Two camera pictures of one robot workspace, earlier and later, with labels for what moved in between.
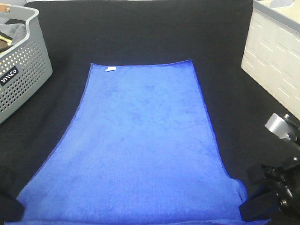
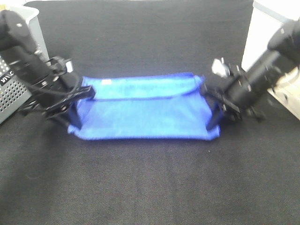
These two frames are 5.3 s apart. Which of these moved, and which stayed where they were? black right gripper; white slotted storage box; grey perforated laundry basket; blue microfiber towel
Moved: blue microfiber towel; black right gripper
Stayed: white slotted storage box; grey perforated laundry basket
